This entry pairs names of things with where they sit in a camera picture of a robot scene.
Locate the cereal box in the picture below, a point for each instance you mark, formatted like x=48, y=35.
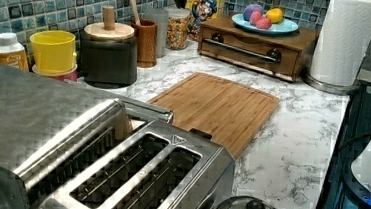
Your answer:
x=200, y=12

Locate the orange spice bottle white cap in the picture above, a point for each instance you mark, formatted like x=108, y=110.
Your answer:
x=12, y=53

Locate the yellow plastic cup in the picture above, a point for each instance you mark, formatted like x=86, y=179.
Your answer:
x=54, y=51

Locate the bamboo cutting board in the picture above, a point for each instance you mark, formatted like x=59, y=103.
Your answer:
x=232, y=113

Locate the steel paper towel holder base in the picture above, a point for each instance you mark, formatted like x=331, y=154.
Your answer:
x=330, y=88

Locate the wooden drawer box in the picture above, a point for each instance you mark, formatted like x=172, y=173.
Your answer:
x=283, y=56

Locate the white paper towel roll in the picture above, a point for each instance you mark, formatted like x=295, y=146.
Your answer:
x=342, y=43

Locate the wooden spoon handle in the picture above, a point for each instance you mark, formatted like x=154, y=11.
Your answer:
x=135, y=12

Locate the light blue plate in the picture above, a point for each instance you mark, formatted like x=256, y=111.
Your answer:
x=286, y=26

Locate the clear jar of cereal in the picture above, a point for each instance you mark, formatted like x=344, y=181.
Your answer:
x=177, y=31

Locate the red bowl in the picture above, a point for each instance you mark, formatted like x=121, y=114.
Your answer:
x=67, y=75

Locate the stainless steel four-slot toaster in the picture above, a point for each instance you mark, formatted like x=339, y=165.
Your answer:
x=158, y=166

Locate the pink toy fruit left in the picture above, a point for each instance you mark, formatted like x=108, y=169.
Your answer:
x=255, y=17

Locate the red toy fruit right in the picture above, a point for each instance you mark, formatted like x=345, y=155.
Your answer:
x=263, y=23

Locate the yellow toy lemon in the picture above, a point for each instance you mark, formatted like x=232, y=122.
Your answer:
x=275, y=15

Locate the brown wooden utensil holder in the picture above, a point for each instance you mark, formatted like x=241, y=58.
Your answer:
x=146, y=34

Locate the black canister with wooden lid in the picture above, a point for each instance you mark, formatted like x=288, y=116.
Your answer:
x=108, y=52

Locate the purple toy fruit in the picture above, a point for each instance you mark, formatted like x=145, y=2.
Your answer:
x=251, y=9

